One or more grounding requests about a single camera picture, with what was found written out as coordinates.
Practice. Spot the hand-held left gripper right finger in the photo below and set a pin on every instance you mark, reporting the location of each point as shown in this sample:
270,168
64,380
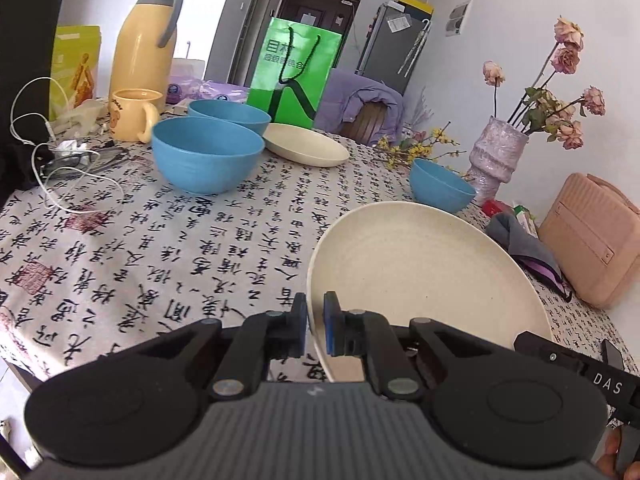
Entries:
330,325

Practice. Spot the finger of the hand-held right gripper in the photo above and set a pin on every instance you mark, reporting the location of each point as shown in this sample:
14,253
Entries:
542,350

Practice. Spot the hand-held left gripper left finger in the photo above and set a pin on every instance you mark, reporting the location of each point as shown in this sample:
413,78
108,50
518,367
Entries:
300,322

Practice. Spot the cream round plate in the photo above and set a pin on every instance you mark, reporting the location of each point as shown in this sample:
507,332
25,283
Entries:
425,270
305,145

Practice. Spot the blue bowl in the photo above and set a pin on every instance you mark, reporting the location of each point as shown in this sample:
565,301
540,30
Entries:
440,187
230,112
205,160

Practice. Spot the person's right hand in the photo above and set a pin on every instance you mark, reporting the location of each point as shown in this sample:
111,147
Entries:
607,457

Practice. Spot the grey purple cloth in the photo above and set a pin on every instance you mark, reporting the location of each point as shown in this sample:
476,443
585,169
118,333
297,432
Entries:
517,240

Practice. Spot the pink hard case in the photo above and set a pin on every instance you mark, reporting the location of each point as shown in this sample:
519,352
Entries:
587,240

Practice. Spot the calligraphy print tablecloth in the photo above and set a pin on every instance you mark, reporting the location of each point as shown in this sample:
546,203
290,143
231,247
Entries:
200,240

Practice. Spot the small green box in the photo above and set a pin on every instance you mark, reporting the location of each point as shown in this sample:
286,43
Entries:
525,220

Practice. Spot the small red box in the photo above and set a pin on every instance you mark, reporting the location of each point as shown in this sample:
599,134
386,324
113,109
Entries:
496,207

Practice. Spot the yellow flower branch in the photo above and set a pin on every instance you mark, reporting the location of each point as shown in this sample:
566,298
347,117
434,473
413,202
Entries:
400,149

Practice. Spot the pink ribbed vase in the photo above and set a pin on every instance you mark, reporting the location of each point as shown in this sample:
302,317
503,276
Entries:
496,155

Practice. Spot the wooden chair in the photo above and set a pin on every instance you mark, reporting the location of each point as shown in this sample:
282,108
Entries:
371,122

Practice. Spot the dried lavender bunch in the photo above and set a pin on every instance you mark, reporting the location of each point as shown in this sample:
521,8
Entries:
419,110

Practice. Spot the purple jacket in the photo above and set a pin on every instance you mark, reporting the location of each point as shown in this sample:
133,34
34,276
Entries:
345,92

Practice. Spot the green paper bag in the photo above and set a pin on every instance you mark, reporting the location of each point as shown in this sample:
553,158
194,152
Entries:
272,85

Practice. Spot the purple tissue pack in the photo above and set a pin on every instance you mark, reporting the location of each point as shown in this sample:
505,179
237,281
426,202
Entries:
225,91
182,91

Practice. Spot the yellow mug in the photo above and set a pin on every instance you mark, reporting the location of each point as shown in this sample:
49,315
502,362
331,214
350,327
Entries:
129,116

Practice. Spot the grey refrigerator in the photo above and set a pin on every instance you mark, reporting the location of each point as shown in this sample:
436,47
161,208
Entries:
387,55

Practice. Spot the white plastic bag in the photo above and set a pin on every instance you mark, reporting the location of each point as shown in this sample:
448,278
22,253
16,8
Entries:
189,69

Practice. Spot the eyeglasses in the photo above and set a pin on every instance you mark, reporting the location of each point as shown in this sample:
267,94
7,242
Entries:
75,160

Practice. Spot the dried pink rose bouquet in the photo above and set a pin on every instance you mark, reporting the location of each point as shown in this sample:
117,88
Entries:
565,60

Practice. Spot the crumpled white paper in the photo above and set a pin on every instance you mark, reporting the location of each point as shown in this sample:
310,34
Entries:
64,146

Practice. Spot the clear plastic bag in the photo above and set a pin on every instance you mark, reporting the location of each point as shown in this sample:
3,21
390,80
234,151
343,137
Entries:
80,116

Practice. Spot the dark brown door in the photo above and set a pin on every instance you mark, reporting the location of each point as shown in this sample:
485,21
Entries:
320,10

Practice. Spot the yellow thermos jug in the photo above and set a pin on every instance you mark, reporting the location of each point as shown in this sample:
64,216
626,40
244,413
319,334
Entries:
140,50

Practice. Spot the dark cloth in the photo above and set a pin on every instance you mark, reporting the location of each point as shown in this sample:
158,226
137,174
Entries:
17,170

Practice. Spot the yellow box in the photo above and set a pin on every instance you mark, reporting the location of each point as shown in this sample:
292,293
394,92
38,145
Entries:
415,4

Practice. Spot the yellow-green snack bag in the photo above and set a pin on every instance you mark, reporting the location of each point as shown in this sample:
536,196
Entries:
75,60

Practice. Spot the black paper bag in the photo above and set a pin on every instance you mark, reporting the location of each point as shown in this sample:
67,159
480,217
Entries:
25,85

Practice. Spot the white wall panel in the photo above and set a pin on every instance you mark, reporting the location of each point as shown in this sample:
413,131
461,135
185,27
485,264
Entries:
458,17

